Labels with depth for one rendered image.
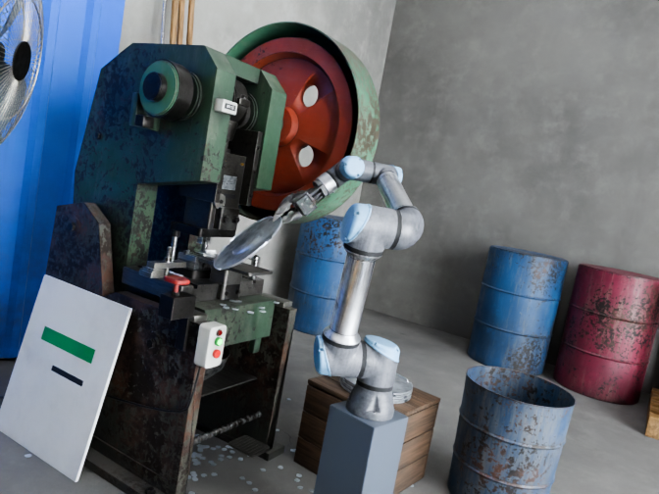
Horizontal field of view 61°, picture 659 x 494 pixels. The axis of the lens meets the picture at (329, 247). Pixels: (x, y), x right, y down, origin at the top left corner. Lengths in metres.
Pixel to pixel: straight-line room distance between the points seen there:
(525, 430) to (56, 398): 1.69
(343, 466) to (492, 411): 0.67
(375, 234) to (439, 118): 3.81
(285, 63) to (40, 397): 1.61
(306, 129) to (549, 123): 3.01
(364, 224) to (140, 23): 2.18
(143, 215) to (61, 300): 0.45
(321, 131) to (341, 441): 1.20
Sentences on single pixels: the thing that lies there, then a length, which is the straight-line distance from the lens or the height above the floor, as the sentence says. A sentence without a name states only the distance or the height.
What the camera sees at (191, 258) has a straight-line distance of 2.10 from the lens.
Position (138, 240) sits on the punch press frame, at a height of 0.80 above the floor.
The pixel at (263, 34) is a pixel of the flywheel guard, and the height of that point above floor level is 1.70.
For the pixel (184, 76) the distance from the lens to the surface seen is 1.91.
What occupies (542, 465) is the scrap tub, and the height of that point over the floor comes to 0.25.
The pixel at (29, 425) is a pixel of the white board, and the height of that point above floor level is 0.08.
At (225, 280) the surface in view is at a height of 0.72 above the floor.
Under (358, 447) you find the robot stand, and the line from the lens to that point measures 1.77.
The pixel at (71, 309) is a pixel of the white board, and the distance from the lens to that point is 2.27.
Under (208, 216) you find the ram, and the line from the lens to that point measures 2.04.
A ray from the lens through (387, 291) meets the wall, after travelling 5.39.
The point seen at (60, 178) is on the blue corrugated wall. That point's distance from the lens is 3.10.
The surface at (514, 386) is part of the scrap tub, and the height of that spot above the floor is 0.41.
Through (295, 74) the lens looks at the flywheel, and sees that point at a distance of 2.44.
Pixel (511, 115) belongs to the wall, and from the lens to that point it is 5.11.
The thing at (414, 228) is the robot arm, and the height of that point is 1.04.
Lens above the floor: 1.13
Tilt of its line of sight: 6 degrees down
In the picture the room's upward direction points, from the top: 10 degrees clockwise
